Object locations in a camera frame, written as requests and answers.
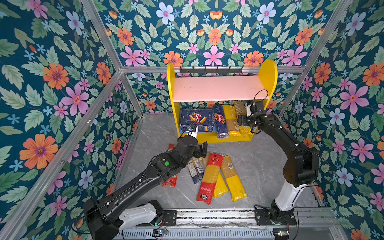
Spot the clear blue spaghetti bag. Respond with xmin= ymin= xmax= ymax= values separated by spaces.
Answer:
xmin=187 ymin=158 xmax=204 ymax=185

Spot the yellow Pastatime spaghetti bag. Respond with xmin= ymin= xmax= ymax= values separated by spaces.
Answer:
xmin=234 ymin=101 xmax=251 ymax=134

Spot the dark blue Barilla spaghetti bag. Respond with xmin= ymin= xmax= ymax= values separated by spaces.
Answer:
xmin=213 ymin=105 xmax=229 ymax=139

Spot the blue Barilla pasta box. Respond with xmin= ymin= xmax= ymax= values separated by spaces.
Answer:
xmin=179 ymin=109 xmax=214 ymax=133

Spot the red spaghetti bag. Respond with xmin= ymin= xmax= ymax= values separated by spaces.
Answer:
xmin=162 ymin=144 xmax=178 ymax=188
xmin=197 ymin=153 xmax=224 ymax=205

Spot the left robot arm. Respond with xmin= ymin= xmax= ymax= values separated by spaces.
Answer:
xmin=84 ymin=136 xmax=208 ymax=240

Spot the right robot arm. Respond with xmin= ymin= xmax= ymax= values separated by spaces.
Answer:
xmin=238 ymin=101 xmax=319 ymax=225

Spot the yellow shelf unit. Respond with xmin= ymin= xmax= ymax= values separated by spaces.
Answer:
xmin=167 ymin=60 xmax=278 ymax=137

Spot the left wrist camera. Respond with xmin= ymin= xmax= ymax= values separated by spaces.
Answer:
xmin=187 ymin=125 xmax=198 ymax=138

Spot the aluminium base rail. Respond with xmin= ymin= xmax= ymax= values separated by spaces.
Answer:
xmin=165 ymin=207 xmax=341 ymax=228

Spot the black hook rail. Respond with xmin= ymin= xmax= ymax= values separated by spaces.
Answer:
xmin=179 ymin=66 xmax=243 ymax=75

